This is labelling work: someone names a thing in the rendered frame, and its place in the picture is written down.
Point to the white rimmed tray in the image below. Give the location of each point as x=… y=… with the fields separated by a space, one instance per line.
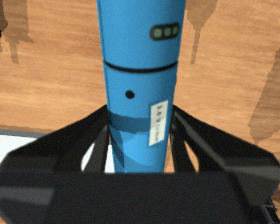
x=12 y=139

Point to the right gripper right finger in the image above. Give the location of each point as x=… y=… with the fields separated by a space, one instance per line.
x=257 y=169

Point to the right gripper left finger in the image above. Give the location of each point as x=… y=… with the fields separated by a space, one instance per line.
x=64 y=149

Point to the blue electric screwdriver barrel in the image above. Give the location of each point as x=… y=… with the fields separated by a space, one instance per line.
x=140 y=46

